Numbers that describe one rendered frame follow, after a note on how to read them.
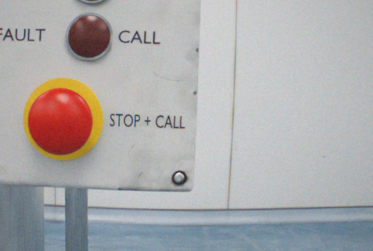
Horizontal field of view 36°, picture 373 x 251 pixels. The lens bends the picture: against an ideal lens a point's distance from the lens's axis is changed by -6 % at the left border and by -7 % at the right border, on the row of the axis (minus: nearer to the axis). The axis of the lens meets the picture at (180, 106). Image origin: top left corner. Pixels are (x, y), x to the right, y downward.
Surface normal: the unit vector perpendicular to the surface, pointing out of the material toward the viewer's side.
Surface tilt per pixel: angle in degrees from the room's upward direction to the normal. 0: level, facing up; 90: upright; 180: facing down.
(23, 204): 90
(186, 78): 90
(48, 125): 91
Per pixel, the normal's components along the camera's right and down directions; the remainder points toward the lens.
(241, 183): 0.12, 0.06
